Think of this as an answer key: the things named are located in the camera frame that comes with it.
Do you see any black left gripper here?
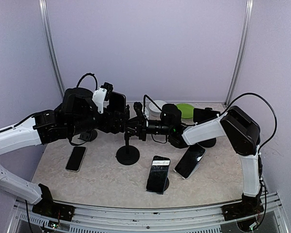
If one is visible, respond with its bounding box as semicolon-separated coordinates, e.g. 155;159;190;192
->
68;107;127;136

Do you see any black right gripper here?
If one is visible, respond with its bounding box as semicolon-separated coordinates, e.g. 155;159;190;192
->
121;116;172;142

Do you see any purple edged black phone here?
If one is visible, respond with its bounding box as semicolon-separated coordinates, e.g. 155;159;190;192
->
108;92;126;113

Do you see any tall black pole phone stand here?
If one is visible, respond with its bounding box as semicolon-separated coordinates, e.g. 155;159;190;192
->
116;128;140;166

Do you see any phone with clear case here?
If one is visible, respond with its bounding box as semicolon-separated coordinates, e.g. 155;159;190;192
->
65;147;87;172

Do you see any blue edged black phone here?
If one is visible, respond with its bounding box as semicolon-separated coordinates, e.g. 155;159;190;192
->
146;156;171;194

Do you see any dark round base phone stand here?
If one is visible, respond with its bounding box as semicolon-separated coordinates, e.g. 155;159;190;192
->
158;178;170;194

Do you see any short black pole phone stand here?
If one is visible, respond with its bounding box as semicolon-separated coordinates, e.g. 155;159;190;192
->
198;107;216;148

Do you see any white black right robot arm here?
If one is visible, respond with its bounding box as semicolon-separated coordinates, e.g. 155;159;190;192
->
125;102;262;216

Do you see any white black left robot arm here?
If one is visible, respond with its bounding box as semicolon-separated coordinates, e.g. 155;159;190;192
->
0;83;129;216

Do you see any small dark grey phone stand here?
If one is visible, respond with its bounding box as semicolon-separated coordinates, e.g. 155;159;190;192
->
78;130;97;142

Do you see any black phone on white stand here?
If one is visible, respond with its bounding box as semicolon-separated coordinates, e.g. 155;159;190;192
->
174;144;206;178

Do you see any black phone on short stand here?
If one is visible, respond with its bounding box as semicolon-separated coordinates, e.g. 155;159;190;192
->
193;107;221;124

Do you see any white ceramic bowl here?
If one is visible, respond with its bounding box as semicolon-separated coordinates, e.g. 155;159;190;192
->
148;100;166;117

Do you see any green plate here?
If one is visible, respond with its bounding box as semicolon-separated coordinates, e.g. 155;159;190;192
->
176;103;194;119

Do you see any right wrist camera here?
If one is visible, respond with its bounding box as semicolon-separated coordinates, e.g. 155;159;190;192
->
133;102;149;120

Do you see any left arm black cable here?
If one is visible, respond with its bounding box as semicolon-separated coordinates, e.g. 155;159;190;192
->
76;72;99;89

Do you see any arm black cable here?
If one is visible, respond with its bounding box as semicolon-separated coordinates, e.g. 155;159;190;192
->
224;92;277;156
76;72;99;89

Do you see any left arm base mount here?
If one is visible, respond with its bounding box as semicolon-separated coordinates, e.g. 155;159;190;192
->
32;202;75;222

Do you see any aluminium front rail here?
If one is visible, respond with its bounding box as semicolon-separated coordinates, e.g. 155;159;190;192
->
5;193;291;233

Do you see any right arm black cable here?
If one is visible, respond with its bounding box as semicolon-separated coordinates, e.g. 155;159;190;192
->
224;92;277;156

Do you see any left aluminium frame post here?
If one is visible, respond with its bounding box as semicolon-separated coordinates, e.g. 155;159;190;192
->
38;0;65;99

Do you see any aluminium frame post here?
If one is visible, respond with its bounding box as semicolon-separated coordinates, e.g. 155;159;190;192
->
225;0;254;106
38;0;65;99

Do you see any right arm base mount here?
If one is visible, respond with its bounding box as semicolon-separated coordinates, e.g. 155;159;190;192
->
222;202;264;221

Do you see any right aluminium frame post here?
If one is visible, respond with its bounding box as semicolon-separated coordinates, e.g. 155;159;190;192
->
225;0;254;106

